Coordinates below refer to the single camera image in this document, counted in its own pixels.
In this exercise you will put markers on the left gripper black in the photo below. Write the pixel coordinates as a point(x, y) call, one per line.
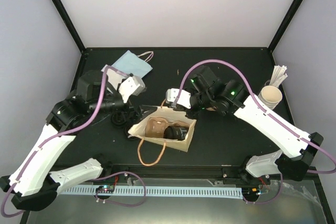
point(136, 116)

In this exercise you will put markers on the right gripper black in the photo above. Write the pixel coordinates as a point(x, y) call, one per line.
point(195, 115)

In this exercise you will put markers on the beige paper bag with handles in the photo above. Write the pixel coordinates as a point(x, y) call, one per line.
point(138, 130)

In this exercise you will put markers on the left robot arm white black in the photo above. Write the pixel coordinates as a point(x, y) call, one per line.
point(34, 185)

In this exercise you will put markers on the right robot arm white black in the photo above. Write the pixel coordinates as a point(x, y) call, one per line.
point(296, 147)

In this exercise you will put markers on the stack of black cup lids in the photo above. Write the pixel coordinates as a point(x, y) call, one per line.
point(119, 119)

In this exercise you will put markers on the light blue paper bag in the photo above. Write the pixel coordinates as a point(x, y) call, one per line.
point(130, 63)

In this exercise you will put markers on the stack of white paper cups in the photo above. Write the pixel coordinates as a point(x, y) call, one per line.
point(270, 96)

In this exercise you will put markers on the clear glass straw jar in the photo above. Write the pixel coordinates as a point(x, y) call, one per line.
point(268, 83)

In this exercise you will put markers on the left controller circuit board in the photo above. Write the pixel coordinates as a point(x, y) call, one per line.
point(105, 189)

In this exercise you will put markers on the controller circuit board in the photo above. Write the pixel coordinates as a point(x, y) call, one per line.
point(105, 189)
point(254, 191)

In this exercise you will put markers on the right controller circuit board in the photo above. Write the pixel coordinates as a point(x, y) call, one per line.
point(254, 191)

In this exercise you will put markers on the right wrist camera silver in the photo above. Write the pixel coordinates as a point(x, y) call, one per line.
point(183, 99)

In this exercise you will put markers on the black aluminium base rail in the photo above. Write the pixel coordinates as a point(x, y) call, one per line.
point(228, 174)

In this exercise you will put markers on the light blue slotted cable duct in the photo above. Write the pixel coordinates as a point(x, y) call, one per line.
point(159, 191)

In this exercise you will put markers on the left black frame post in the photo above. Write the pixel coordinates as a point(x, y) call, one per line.
point(69, 24)

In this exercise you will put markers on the black frame post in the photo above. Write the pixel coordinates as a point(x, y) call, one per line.
point(293, 8)
point(69, 24)

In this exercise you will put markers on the right black frame post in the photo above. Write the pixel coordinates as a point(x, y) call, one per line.
point(293, 8)

